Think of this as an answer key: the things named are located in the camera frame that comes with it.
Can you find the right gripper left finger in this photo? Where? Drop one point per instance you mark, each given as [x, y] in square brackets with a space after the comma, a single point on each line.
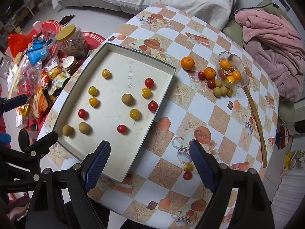
[82, 177]

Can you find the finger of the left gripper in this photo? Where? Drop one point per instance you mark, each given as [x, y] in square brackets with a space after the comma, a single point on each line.
[12, 103]

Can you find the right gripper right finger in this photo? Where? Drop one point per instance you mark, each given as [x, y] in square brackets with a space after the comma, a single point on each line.
[252, 207]

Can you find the brown longan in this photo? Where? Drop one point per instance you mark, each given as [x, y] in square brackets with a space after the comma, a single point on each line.
[127, 99]

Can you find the red cherry tomato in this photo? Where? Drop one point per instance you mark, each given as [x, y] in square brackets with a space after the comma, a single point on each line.
[149, 83]
[122, 129]
[152, 106]

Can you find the yellow cherry tomato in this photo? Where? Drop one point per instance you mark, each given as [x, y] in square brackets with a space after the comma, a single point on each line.
[106, 73]

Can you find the brown longan fruit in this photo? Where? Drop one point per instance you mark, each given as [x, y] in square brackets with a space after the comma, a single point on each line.
[67, 130]

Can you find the pile of snack bags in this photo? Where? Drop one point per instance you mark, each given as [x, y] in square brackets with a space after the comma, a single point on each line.
[39, 82]

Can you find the long wooden stick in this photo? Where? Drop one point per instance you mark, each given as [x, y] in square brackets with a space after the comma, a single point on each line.
[258, 125]

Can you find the blue snack packet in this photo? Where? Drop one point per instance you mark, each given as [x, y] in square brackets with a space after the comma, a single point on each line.
[38, 51]

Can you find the white lid small jar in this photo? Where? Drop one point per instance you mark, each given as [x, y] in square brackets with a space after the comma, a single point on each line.
[70, 64]

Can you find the white tray green rim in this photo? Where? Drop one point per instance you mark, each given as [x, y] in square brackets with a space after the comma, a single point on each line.
[93, 107]

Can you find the yellow lid plastic jar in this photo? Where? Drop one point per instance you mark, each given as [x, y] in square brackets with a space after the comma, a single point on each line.
[72, 42]

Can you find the glass fruit bowl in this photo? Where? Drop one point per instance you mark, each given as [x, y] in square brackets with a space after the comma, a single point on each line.
[231, 71]

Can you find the orange tangerine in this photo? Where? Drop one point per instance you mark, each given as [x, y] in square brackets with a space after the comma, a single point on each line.
[209, 73]
[187, 63]

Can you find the pink blanket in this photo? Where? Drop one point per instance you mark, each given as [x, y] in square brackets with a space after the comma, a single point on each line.
[277, 47]

